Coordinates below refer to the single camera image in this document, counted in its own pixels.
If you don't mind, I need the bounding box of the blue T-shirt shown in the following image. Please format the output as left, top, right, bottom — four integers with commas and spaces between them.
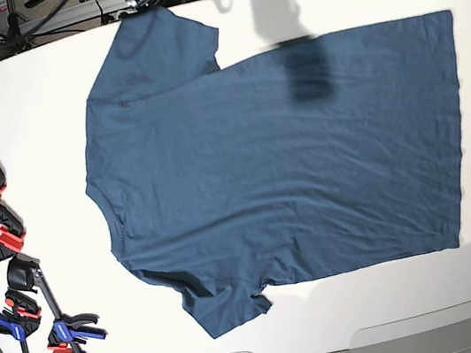
85, 8, 462, 338

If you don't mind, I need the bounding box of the bottom blue red bar clamp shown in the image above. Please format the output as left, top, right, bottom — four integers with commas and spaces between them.
32, 268, 107, 353

